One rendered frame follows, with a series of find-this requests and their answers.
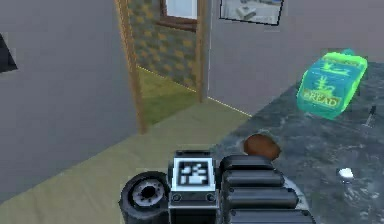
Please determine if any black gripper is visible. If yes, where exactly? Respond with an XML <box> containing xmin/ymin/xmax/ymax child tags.
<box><xmin>118</xmin><ymin>171</ymin><xmax>172</xmax><ymax>224</ymax></box>

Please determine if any brown potato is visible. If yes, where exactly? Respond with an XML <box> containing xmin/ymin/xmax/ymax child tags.
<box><xmin>243</xmin><ymin>133</ymin><xmax>282</xmax><ymax>161</ymax></box>

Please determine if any brown framed window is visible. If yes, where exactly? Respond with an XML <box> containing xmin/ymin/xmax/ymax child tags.
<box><xmin>155</xmin><ymin>0</ymin><xmax>198</xmax><ymax>33</ymax></box>

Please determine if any white salt shaker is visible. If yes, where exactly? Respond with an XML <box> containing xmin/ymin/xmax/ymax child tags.
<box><xmin>338</xmin><ymin>167</ymin><xmax>355</xmax><ymax>184</ymax></box>

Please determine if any green bread bag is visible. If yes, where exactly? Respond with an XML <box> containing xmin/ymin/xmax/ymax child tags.
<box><xmin>296</xmin><ymin>48</ymin><xmax>369</xmax><ymax>121</ymax></box>

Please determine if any wooden door frame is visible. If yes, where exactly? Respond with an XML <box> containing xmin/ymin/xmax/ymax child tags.
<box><xmin>114</xmin><ymin>0</ymin><xmax>212</xmax><ymax>136</ymax></box>

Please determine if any black triangular wall object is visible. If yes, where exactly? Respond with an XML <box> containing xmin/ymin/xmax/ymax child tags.
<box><xmin>0</xmin><ymin>33</ymin><xmax>19</xmax><ymax>74</ymax></box>

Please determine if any black framed wall picture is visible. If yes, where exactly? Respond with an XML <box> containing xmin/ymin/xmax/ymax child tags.
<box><xmin>218</xmin><ymin>0</ymin><xmax>285</xmax><ymax>26</ymax></box>

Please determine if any black handled knife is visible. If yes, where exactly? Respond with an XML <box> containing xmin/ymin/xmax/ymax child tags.
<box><xmin>363</xmin><ymin>105</ymin><xmax>378</xmax><ymax>129</ymax></box>

